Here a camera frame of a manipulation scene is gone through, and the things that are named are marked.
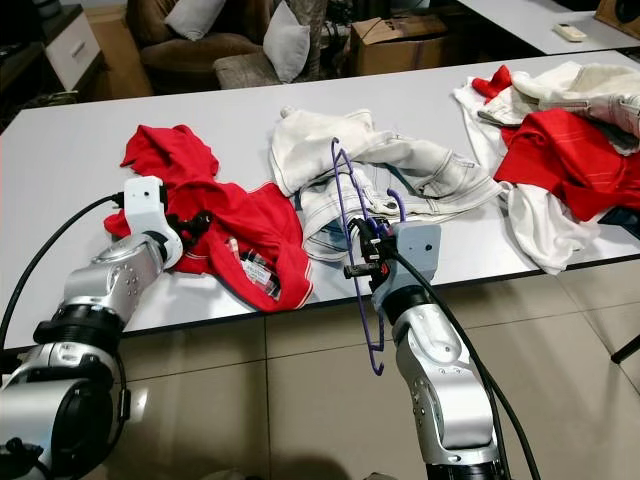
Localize blue garment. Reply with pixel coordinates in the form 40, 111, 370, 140
598, 205, 640, 239

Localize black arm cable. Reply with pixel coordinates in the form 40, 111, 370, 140
0, 193, 129, 351
395, 250, 543, 480

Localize brown armchair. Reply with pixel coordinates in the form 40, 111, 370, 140
125, 0, 266, 91

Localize cream crumpled garment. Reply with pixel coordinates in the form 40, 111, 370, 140
270, 105, 396, 196

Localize grey white pillow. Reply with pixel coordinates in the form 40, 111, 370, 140
263, 5, 313, 86

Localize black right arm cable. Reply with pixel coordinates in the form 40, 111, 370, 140
395, 250, 543, 480

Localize wooden speaker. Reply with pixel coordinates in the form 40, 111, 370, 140
595, 0, 640, 28

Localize brown cardboard box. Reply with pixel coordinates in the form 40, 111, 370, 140
348, 12, 451, 76

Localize white denim shorts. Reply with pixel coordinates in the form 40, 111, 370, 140
300, 135, 506, 263

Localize white remote control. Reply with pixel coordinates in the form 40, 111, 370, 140
553, 22, 589, 43

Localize white drawer cabinet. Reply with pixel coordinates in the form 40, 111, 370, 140
0, 8, 103, 101

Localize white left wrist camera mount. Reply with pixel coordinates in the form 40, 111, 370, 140
122, 175, 169, 241

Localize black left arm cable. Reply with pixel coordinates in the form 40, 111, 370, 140
0, 193, 129, 351

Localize purple plastic hanger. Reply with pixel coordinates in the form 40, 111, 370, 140
330, 137, 409, 379

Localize light denim garment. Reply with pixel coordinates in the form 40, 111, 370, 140
475, 62, 640, 131

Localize red shirt with white stripes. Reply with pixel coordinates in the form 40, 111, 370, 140
105, 125, 313, 314

